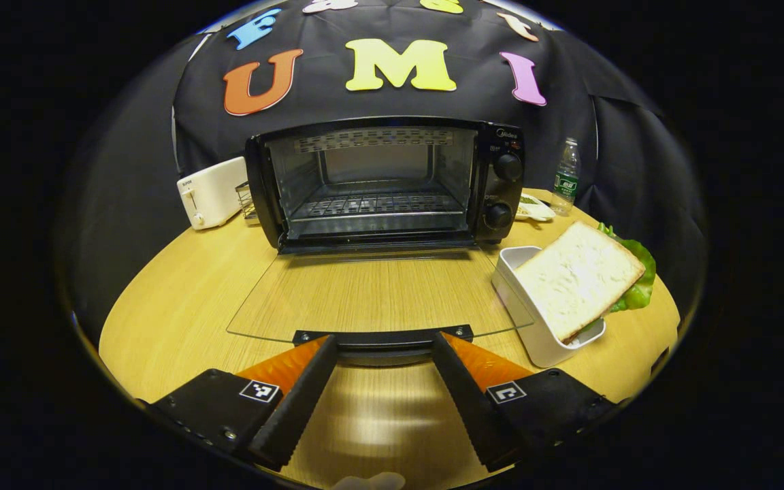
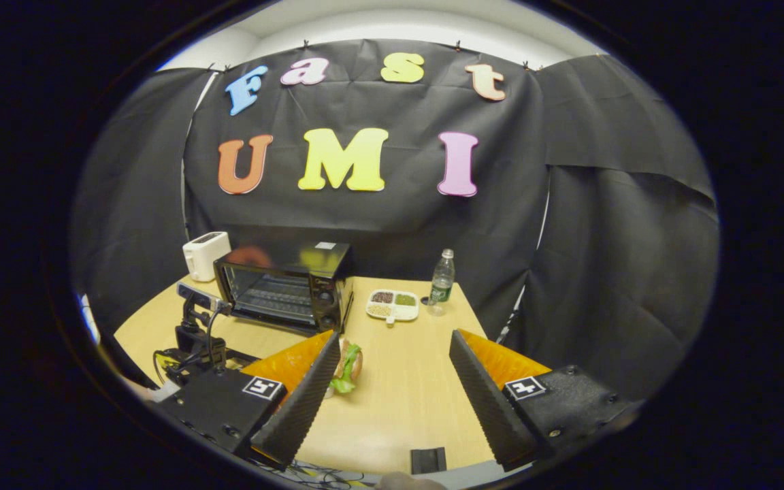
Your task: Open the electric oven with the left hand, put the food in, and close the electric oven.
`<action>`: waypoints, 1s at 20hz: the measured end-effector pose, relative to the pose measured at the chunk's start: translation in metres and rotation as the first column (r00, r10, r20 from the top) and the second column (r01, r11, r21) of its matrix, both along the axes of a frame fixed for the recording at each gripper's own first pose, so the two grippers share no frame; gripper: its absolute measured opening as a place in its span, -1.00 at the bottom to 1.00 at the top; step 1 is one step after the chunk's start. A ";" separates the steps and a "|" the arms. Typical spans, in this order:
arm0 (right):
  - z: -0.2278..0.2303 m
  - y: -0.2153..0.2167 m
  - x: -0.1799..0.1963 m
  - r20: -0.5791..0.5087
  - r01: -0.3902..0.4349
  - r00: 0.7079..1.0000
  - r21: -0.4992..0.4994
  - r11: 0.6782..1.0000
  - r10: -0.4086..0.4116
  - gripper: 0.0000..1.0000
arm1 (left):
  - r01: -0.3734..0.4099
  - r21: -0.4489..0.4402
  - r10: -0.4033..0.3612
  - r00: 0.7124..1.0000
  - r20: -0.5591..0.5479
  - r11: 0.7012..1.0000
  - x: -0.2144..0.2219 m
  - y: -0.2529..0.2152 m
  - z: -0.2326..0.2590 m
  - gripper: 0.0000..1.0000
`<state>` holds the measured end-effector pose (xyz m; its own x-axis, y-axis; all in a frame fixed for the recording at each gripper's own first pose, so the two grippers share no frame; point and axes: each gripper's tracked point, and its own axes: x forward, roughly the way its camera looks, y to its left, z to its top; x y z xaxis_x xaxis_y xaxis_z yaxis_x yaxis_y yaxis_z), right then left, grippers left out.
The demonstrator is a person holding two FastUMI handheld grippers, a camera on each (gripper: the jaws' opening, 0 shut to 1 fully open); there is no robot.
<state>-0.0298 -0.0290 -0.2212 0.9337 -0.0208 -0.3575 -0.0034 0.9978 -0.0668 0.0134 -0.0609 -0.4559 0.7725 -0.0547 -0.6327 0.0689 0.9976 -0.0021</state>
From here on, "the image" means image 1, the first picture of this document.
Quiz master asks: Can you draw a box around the white divided seasoning plate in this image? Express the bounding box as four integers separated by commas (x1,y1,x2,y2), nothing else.
516,193,557,223

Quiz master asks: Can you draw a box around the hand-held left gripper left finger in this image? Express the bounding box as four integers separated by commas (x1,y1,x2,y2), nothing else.
140,333,339,471

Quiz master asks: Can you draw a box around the white toaster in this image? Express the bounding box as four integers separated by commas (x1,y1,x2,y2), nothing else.
176,157,248,231

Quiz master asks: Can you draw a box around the clear plastic water bottle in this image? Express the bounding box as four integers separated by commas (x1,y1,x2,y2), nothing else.
551,138,581,216

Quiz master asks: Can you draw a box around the black electric oven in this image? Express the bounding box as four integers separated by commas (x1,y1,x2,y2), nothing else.
227,116,536,368

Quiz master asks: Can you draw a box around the white rectangular food container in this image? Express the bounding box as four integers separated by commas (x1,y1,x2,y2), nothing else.
491,245,607,369

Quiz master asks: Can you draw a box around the small metal wire rack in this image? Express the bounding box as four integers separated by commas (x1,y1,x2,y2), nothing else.
235,180,261,223

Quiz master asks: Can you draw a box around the metal oven grill rack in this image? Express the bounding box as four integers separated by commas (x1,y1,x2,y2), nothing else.
289,189,469,223

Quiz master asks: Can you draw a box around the white bread lettuce sandwich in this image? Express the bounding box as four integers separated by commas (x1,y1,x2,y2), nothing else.
513,220,657,342

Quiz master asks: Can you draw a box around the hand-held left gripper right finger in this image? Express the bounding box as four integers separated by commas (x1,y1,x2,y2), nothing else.
431,331,621,472

